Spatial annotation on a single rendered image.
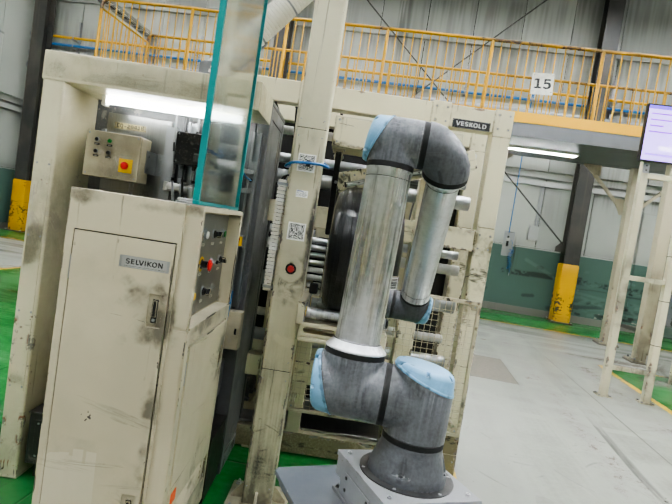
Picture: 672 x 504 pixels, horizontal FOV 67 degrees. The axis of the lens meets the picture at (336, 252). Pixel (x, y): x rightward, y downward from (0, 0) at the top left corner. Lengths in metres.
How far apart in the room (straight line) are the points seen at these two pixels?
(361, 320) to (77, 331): 0.88
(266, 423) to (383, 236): 1.33
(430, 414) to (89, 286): 1.03
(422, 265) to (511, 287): 10.14
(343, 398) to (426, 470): 0.25
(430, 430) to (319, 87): 1.48
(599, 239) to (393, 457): 11.00
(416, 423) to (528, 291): 10.48
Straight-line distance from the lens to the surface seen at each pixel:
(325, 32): 2.30
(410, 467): 1.27
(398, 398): 1.23
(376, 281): 1.21
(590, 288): 12.00
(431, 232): 1.38
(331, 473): 1.53
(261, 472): 2.43
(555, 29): 12.56
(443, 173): 1.26
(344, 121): 2.46
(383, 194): 1.21
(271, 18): 2.64
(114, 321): 1.66
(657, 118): 5.89
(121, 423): 1.73
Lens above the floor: 1.27
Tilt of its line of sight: 3 degrees down
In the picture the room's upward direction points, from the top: 9 degrees clockwise
